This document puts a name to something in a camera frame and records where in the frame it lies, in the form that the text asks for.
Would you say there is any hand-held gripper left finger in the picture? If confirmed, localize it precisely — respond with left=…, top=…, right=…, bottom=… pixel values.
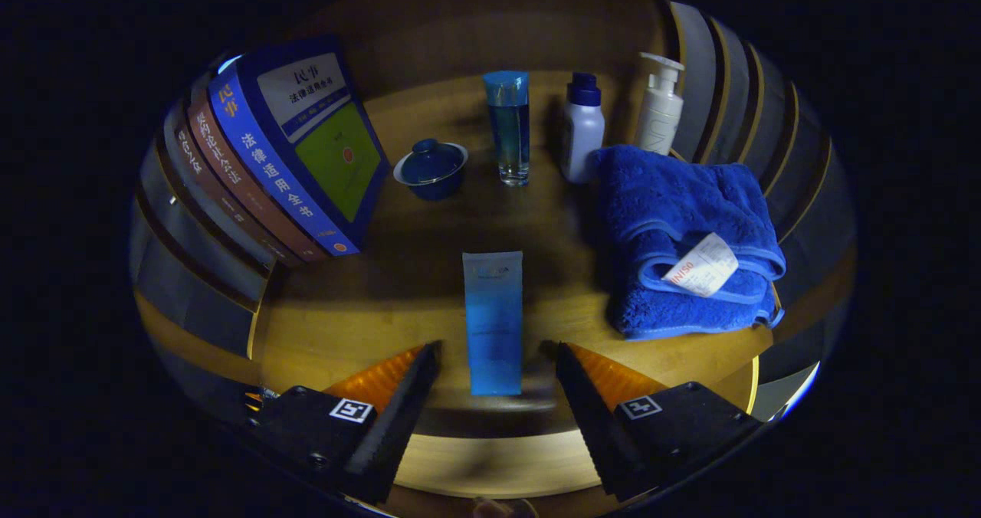
left=245, top=339, right=443, bottom=505

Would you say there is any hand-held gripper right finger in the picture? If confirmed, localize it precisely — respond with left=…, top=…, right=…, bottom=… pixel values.
left=553, top=340, right=763, bottom=503

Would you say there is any light blue cosmetic tube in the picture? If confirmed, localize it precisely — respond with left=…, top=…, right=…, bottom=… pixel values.
left=462, top=251, right=524, bottom=397

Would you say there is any wooden countertop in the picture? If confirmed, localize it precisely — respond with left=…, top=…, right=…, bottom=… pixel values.
left=249, top=70, right=776, bottom=431

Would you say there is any wooden cabinet with slatted sides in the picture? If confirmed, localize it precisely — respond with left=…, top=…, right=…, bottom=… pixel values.
left=129, top=0, right=857, bottom=427

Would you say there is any folded blue towel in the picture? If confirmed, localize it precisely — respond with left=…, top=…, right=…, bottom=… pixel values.
left=590, top=144, right=788, bottom=342

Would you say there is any dark blue lidded teacup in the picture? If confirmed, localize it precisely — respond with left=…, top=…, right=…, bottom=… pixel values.
left=393, top=138, right=469, bottom=202

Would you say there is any reddish brown book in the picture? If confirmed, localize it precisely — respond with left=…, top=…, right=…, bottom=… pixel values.
left=186, top=81, right=330, bottom=264

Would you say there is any dark brown book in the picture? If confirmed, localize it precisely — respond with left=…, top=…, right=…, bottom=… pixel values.
left=165, top=108, right=303, bottom=267

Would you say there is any thick blue book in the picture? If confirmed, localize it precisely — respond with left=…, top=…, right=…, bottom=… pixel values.
left=208, top=35, right=390, bottom=257

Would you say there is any white bottle with blue cap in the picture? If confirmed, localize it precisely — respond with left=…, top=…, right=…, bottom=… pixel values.
left=561, top=72, right=605, bottom=184

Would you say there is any clear blue glass bottle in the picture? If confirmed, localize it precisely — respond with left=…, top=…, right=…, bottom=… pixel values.
left=482, top=70, right=531, bottom=188

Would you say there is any white pump bottle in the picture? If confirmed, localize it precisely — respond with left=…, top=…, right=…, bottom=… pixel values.
left=633, top=51, right=685, bottom=156

